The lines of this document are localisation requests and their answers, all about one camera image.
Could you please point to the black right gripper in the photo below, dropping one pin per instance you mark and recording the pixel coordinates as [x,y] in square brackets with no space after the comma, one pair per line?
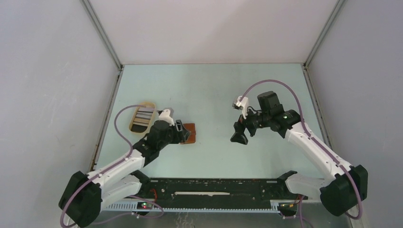
[239,128]

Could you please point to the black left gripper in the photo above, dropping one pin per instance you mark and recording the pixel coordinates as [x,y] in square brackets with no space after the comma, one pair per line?
[179,136]

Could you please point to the brown leather card holder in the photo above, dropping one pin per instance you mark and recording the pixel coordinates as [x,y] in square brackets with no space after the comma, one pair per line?
[190,127]

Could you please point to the oval wooden tray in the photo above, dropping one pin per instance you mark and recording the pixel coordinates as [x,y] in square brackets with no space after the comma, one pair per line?
[140,126]

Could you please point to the credit card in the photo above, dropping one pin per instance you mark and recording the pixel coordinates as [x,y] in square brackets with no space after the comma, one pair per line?
[145,110]
[143,116]

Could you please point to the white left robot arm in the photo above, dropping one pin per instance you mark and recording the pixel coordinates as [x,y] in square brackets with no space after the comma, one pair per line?
[86,195]

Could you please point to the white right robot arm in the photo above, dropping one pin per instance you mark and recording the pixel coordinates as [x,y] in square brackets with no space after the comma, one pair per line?
[342,185]

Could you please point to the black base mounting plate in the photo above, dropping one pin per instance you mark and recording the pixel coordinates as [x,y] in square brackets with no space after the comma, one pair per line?
[184,193]

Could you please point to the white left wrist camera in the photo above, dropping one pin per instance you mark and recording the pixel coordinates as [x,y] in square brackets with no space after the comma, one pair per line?
[167,116]

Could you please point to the left aluminium corner post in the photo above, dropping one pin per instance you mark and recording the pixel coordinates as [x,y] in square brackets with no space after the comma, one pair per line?
[90,10]

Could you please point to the aluminium corner frame post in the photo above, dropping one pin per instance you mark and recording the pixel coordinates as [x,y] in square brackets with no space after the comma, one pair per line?
[324,31]

